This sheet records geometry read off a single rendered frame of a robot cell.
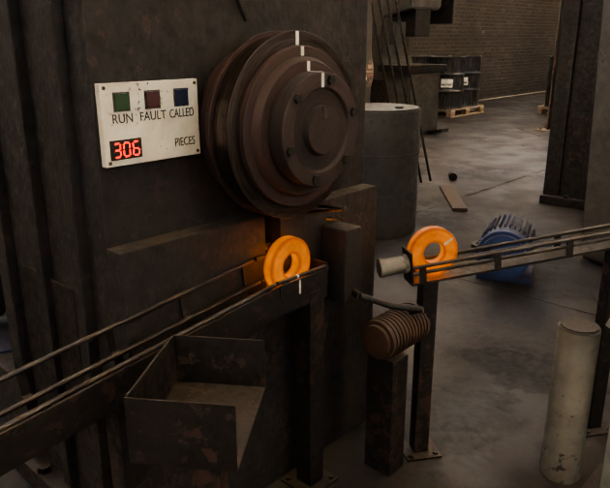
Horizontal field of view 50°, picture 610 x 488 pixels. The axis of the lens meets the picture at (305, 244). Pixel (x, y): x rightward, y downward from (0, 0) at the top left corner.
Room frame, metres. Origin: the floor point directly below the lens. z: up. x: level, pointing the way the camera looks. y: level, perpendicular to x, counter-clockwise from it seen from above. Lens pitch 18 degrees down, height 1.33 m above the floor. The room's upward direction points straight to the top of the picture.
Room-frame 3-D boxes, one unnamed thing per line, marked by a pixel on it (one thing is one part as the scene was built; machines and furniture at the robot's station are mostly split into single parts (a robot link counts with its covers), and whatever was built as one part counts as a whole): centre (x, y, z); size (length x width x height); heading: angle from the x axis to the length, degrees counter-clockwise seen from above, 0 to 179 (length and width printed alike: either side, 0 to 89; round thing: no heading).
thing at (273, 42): (1.69, 0.04, 1.11); 0.47 x 0.06 x 0.47; 137
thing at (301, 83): (1.62, -0.03, 1.11); 0.28 x 0.06 x 0.28; 137
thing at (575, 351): (1.77, -0.82, 0.26); 0.12 x 0.12 x 0.52
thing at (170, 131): (1.51, 0.35, 1.15); 0.26 x 0.02 x 0.18; 137
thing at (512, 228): (3.62, -1.19, 0.17); 0.57 x 0.31 x 0.34; 157
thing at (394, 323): (1.84, -0.28, 0.27); 0.22 x 0.13 x 0.53; 137
